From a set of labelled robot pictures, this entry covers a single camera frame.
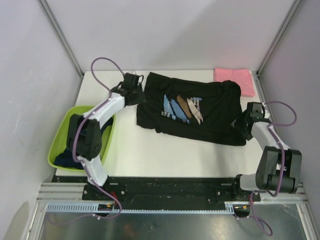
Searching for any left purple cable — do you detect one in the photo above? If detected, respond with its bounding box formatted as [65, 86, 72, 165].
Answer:
[47, 56, 126, 226]

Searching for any grey slotted cable duct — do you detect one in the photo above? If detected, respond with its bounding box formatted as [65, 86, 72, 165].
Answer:
[46, 202, 235, 214]

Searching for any green plastic bin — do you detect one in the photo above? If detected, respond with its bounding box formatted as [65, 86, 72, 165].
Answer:
[47, 105, 116, 173]

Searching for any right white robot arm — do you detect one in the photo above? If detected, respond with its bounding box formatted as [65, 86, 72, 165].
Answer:
[230, 102, 302, 201]

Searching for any black printed t shirt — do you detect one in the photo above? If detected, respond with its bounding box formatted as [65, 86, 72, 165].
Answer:
[136, 72, 246, 146]

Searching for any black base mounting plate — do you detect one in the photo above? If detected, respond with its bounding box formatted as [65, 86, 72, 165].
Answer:
[82, 176, 261, 210]

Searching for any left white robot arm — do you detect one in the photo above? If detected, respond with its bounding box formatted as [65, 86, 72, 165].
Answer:
[66, 72, 146, 200]

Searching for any folded pink t shirt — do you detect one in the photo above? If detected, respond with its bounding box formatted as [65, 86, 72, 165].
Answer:
[213, 68, 256, 97]

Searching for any navy blue t shirt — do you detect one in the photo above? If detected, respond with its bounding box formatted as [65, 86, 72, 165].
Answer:
[53, 118, 114, 170]

